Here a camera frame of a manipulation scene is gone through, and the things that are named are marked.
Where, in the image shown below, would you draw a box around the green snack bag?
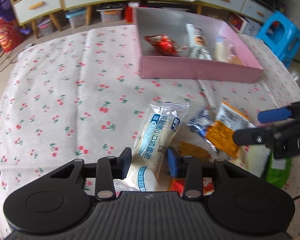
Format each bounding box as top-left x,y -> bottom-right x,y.
266,152 -> 292,189

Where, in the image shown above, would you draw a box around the orange white snack packet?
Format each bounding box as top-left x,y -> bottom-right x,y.
205,101 -> 256,159

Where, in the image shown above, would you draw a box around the white blue bread packet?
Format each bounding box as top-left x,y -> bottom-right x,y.
114,102 -> 190,191

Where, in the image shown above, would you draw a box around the small blue white packet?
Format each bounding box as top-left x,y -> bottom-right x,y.
187,108 -> 217,152

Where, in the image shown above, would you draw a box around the cherry print tablecloth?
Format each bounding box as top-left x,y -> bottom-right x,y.
0,25 -> 300,238

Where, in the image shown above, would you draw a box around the blue plastic stool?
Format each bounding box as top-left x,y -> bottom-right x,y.
256,11 -> 300,68

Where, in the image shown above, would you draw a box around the clear wafer packet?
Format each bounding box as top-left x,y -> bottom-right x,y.
212,36 -> 246,66

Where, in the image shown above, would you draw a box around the white biscuit sleeve packet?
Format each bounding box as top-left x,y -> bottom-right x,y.
186,23 -> 212,61

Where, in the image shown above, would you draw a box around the red snack packet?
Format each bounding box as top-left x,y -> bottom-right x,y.
144,34 -> 187,56

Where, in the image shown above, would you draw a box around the pink cardboard box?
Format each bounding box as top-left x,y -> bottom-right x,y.
134,8 -> 263,83

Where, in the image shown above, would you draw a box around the clear plastic storage bin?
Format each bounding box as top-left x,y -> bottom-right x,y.
65,8 -> 86,29

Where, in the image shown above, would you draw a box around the red paper bag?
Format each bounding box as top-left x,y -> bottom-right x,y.
0,17 -> 24,53

